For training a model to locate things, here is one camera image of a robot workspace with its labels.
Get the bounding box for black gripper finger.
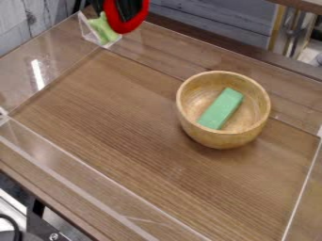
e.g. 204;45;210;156
116;0;143;22
91;0;104;14

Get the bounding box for red plush strawberry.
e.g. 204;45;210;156
88;0;149;45

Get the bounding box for wooden bowl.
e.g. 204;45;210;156
176;71;271;150

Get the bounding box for green rectangular block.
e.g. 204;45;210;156
197;88;244;130

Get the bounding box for wooden chair in background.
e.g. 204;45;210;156
267;0;322;59

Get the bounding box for clear acrylic tray barrier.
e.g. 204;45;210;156
0;107;210;241

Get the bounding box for black metal table leg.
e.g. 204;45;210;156
32;199;45;217

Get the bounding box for clear acrylic corner bracket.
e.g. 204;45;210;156
77;12;121;49

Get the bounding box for black cable bottom left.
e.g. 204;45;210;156
0;214;22;241

